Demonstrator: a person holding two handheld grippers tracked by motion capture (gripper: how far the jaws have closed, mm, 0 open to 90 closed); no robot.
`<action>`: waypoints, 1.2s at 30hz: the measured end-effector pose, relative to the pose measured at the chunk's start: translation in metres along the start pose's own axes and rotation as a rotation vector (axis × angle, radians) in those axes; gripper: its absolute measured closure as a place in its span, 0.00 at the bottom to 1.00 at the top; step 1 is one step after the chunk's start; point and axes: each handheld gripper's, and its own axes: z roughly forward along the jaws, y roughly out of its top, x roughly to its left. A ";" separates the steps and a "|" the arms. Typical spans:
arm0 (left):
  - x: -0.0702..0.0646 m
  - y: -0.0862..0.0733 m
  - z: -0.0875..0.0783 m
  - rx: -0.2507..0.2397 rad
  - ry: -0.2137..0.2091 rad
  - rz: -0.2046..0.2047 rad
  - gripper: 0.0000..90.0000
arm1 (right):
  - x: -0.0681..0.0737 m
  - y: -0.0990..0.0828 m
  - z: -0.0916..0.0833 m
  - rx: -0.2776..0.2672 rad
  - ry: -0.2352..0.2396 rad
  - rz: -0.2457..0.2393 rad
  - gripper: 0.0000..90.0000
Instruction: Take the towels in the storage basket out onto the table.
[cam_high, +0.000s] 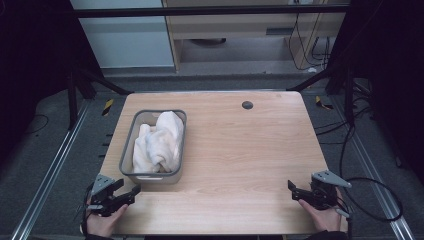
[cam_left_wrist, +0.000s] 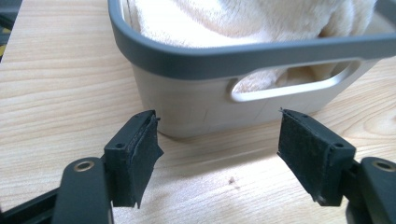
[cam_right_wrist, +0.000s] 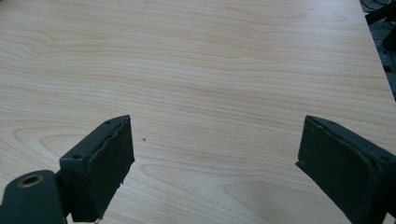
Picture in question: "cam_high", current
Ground person's right hand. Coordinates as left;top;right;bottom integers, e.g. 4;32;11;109
297;198;345;234

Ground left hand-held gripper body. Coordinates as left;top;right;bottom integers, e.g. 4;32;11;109
87;173;118;218

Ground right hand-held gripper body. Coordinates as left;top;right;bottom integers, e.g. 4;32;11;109
309;169;353;211

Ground black floor cables bundle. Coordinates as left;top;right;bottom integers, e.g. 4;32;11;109
313;106;373;147

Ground white towel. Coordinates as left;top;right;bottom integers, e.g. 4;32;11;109
132;110;185;175

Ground aluminium floor rail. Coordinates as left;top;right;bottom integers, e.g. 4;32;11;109
9;99;92;240
331;94;416;240

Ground black hanging desk cables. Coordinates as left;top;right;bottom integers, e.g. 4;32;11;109
287;12;332;72

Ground wooden background desk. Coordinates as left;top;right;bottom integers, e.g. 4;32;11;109
162;0;348;73

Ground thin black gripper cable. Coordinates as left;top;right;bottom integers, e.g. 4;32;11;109
79;182;95;236

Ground black floor cable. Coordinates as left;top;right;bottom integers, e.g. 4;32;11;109
24;113;50;136

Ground black looped cable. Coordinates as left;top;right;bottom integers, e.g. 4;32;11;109
339;123;405;223

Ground black stand leg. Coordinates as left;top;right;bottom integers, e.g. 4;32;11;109
285;61;357;128
65;61;135;132

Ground black frame crossbar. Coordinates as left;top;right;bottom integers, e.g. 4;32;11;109
70;4;352;18

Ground white cabinet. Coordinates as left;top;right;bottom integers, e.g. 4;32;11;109
69;0;176;70

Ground dark curtain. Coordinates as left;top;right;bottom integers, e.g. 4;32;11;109
328;0;424;186
0;0;103;164

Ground grey plastic basket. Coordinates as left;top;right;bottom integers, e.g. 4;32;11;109
118;108;188;186

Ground yellow black tape marker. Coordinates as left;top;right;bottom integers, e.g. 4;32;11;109
314;95;335;111
101;98;115;117

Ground person's left hand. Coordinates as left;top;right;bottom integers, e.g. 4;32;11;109
85;203;130;238

